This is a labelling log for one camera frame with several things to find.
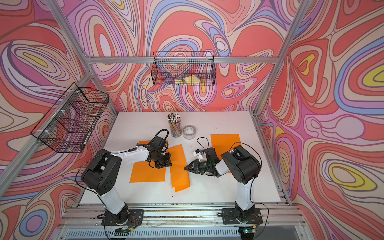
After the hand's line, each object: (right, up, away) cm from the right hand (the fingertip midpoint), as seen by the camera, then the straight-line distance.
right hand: (186, 172), depth 88 cm
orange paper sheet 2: (+24, +17, +8) cm, 30 cm away
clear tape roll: (+1, +23, +19) cm, 30 cm away
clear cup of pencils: (-8, +29, +6) cm, 31 cm away
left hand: (-8, +4, +3) cm, 9 cm away
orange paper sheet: (-4, -1, -2) cm, 4 cm away
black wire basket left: (-59, +28, -15) cm, 67 cm away
